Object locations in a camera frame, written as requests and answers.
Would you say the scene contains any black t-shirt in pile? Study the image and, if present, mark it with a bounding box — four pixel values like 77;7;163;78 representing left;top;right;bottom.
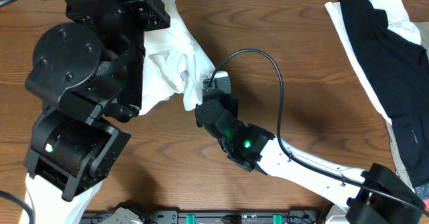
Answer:
339;0;428;187

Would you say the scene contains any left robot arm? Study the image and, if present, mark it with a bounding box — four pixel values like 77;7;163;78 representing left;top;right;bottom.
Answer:
21;0;170;223

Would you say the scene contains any white t-shirt in pile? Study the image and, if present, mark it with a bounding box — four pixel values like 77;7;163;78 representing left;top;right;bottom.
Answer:
325;0;428;125

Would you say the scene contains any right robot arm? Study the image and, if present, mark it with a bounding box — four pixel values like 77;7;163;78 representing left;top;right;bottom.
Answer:
195;99;428;223

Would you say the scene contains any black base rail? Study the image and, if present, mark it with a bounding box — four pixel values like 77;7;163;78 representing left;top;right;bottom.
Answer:
80;201;326;224

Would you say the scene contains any white robot print t-shirt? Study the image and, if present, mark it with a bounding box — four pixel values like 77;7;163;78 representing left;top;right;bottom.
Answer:
139;0;215;115

